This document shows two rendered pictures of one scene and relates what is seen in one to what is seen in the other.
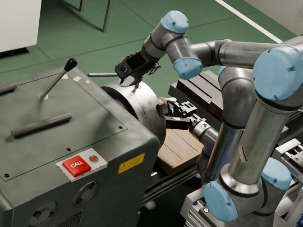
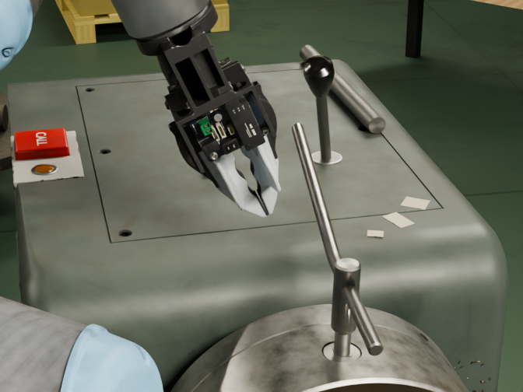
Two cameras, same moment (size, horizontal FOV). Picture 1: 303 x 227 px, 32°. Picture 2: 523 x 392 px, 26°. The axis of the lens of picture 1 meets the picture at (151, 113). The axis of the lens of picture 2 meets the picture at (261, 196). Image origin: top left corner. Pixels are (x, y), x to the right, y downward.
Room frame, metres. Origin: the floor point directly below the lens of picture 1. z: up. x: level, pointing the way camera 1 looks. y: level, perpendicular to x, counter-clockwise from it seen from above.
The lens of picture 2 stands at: (2.05, -0.58, 1.78)
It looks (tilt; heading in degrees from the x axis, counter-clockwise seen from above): 26 degrees down; 131
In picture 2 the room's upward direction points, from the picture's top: straight up
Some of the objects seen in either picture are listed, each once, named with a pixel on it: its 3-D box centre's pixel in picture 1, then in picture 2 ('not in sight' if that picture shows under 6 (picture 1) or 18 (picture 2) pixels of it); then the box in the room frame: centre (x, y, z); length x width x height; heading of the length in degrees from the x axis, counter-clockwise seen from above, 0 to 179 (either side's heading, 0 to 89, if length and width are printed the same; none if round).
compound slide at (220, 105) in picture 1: (231, 104); not in sight; (2.00, -0.34, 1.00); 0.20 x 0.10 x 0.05; 144
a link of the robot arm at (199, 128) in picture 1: (201, 130); not in sight; (1.63, -0.21, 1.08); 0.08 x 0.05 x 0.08; 144
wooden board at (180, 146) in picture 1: (165, 134); not in sight; (1.79, -0.09, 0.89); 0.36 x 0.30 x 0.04; 54
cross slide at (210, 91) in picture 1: (221, 102); not in sight; (2.06, -0.30, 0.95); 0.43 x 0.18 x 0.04; 54
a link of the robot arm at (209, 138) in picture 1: (215, 143); not in sight; (1.59, -0.27, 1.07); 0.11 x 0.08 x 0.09; 54
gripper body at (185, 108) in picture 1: (187, 118); not in sight; (1.69, -0.15, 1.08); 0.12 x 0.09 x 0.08; 54
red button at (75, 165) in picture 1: (76, 166); (41, 146); (1.06, 0.16, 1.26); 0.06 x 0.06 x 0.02; 54
